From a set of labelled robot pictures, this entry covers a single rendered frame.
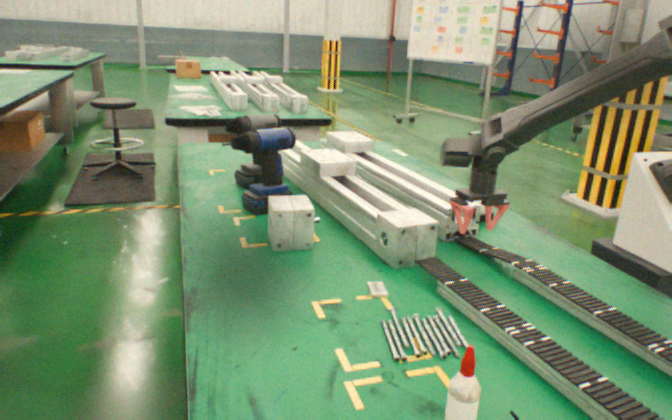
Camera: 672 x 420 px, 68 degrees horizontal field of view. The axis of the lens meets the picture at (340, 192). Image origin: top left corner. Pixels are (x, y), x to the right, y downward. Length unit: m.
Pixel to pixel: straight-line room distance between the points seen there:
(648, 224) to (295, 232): 0.81
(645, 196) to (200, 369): 1.03
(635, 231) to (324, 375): 0.88
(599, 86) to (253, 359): 0.73
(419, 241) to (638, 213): 0.55
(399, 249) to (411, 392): 0.38
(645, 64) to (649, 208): 0.47
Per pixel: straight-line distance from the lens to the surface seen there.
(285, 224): 1.09
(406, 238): 1.04
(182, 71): 4.86
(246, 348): 0.81
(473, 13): 6.91
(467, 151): 1.10
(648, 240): 1.35
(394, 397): 0.73
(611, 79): 0.98
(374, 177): 1.49
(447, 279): 0.97
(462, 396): 0.66
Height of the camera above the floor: 1.24
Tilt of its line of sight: 18 degrees down
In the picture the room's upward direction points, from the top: 3 degrees clockwise
